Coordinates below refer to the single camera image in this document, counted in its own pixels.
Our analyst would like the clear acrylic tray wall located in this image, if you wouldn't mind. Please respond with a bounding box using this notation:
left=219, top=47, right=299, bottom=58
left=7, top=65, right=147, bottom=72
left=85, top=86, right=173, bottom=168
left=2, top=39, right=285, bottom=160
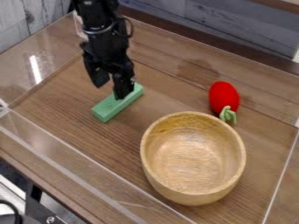
left=0, top=105, right=197, bottom=224

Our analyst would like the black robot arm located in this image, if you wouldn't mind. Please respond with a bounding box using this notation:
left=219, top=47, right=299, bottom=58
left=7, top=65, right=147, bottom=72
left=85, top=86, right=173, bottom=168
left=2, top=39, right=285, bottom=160
left=73, top=0, right=135, bottom=100

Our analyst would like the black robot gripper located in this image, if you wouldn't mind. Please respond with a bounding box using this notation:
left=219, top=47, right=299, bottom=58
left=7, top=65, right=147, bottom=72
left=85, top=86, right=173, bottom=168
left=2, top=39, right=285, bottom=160
left=81, top=18, right=135, bottom=100

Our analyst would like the black cable under table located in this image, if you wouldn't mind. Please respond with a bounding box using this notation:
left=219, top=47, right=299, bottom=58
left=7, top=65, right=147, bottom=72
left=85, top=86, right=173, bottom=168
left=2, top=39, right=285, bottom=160
left=0, top=199, right=23, bottom=224

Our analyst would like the green rectangular block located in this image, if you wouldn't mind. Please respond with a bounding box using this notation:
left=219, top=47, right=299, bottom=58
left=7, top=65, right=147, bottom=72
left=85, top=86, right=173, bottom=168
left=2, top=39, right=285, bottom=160
left=91, top=83, right=145, bottom=123

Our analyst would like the black table leg bracket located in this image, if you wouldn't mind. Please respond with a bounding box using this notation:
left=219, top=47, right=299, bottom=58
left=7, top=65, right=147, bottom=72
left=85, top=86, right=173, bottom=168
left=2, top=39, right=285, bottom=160
left=25, top=185, right=67, bottom=224

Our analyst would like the brown wooden bowl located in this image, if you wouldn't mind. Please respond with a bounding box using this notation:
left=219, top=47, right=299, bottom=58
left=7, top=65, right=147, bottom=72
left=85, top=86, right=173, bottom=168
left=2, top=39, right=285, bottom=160
left=141, top=111, right=248, bottom=206

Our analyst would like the red plush strawberry toy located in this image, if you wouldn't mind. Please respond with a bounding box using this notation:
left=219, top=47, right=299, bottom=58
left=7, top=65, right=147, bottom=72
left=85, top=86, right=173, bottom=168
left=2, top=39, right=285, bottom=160
left=209, top=81, right=241, bottom=124

